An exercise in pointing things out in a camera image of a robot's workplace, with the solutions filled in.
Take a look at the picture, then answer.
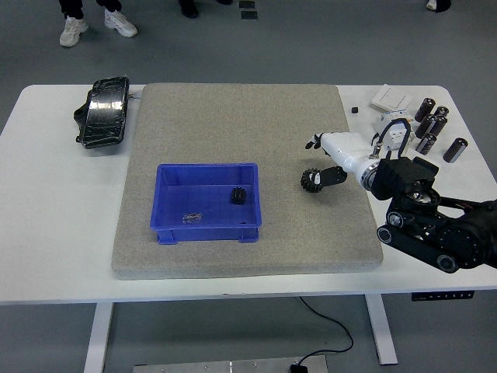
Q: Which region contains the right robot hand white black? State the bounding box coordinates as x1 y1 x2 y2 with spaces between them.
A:
302 131 384 187

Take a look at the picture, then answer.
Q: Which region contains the large black gear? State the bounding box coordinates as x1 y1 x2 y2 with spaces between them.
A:
300 167 325 194

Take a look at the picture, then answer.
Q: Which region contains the small black gear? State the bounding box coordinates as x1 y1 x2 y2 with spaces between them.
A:
230 186 249 206

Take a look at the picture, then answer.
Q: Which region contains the blue plastic box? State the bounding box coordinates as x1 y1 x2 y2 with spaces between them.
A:
150 162 264 246

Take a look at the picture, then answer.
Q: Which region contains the white circuit breaker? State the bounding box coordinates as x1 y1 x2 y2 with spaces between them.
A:
373 110 415 152

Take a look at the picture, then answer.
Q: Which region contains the grey-brown mat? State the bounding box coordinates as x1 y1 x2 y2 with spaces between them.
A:
111 82 384 281

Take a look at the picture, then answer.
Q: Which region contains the black table control panel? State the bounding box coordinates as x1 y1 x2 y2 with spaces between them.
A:
411 290 475 302

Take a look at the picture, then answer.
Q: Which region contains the white table leg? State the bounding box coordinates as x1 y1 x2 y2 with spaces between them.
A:
364 294 399 366
83 302 114 373

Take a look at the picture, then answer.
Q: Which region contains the black film-wrapped device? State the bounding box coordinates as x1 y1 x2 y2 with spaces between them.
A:
73 76 131 151

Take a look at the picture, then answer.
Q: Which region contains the white wall switch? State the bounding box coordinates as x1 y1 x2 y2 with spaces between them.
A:
370 84 414 112

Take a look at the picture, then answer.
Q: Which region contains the black floor cable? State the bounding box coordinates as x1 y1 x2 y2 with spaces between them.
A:
297 297 354 366

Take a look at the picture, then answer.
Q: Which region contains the grey metal base plate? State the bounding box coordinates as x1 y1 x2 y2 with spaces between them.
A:
133 354 329 373

